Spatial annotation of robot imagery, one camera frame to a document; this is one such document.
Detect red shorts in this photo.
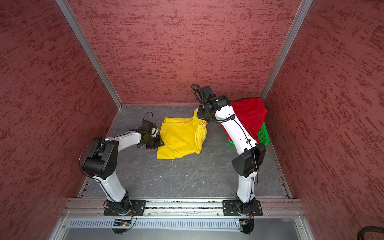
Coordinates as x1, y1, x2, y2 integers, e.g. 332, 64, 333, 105
231, 98, 268, 143

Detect left corner aluminium profile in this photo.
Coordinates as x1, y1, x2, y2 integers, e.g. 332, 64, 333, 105
56, 0, 124, 110

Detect right circuit board with wires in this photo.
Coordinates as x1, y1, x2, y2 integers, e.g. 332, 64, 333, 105
238, 219, 255, 235

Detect black cable loop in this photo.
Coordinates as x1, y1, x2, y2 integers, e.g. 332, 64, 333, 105
356, 225, 384, 240

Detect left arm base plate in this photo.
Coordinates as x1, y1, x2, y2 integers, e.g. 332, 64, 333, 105
104, 200, 147, 217

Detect yellow shorts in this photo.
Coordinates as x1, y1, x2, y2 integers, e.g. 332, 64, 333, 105
157, 109, 208, 160

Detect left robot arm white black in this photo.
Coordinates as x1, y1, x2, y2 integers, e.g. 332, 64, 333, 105
79, 129, 165, 216

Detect white perforated vent strip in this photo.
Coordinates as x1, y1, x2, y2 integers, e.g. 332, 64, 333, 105
68, 218, 239, 232

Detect left circuit board with wires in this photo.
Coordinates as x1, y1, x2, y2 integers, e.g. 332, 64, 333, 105
112, 219, 132, 235

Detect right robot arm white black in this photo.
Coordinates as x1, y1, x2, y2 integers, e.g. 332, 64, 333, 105
194, 92, 266, 216

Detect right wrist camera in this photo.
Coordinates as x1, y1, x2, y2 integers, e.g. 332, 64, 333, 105
199, 86, 216, 102

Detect green plastic basket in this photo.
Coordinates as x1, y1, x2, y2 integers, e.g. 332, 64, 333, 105
227, 122, 270, 148

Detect aluminium mounting rail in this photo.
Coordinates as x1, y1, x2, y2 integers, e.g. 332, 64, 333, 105
61, 198, 306, 219

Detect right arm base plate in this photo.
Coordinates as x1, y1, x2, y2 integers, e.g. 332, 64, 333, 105
222, 200, 264, 217

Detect right corner aluminium profile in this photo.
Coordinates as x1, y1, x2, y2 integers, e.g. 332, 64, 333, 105
260, 0, 313, 99

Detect circuit board with wires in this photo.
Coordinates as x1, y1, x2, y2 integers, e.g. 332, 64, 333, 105
112, 219, 132, 235
238, 219, 255, 235

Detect corner aluminium profile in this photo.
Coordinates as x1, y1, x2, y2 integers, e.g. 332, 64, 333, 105
56, 0, 124, 110
260, 0, 313, 99

